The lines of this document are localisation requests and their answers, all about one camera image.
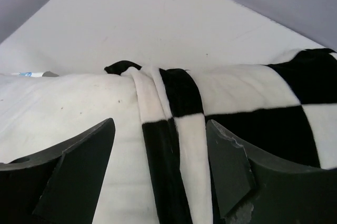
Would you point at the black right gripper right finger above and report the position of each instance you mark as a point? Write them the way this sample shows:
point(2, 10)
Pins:
point(250, 185)

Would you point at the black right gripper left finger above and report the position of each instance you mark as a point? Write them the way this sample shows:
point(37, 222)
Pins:
point(60, 184)

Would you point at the white pillow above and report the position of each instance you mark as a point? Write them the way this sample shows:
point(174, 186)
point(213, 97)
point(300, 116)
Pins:
point(39, 112)

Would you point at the black white checkered pillowcase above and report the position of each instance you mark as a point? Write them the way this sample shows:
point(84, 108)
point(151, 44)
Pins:
point(287, 109)

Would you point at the blue left corner label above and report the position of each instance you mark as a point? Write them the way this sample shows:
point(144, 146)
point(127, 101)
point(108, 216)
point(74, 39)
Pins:
point(36, 74)

